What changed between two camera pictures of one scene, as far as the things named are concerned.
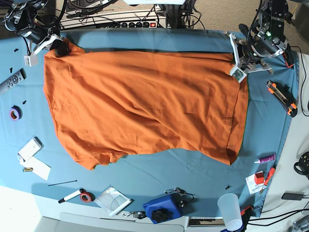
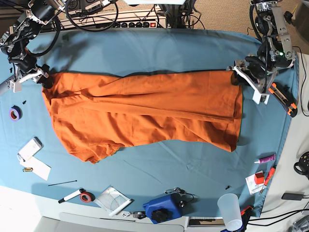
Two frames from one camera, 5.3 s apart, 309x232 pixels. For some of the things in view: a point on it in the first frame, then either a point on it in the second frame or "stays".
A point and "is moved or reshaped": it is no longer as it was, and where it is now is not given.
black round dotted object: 302,166 stays
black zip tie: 63,182 stays
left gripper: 243,63 to 260,76
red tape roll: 87,197 stays
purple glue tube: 268,158 stays
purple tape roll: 15,113 stays
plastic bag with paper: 112,201 stays
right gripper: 60,48 to 24,72
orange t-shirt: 105,103 is moved or reshaped
